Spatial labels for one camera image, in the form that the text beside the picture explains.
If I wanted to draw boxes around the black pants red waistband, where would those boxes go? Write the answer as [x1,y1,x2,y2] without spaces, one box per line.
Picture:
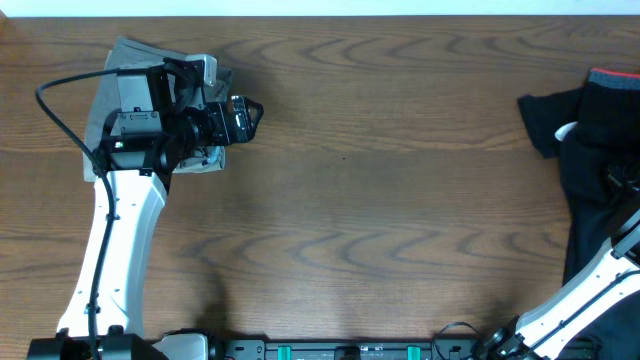
[554,69,639,284]

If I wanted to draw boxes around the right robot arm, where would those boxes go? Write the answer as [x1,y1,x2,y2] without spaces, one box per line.
[472,164,639,359]

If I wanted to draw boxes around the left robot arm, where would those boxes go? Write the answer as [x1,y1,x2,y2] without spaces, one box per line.
[28,54,264,359]

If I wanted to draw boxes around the folded grey shorts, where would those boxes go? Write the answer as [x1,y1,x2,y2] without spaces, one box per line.
[84,37,233,174]

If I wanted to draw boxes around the black t-shirt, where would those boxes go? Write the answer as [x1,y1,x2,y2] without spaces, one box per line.
[517,88,584,163]

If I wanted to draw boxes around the white garment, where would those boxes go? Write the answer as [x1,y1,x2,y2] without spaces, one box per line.
[554,122,578,142]

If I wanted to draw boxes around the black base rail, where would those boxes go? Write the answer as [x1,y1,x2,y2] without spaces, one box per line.
[149,329,599,360]

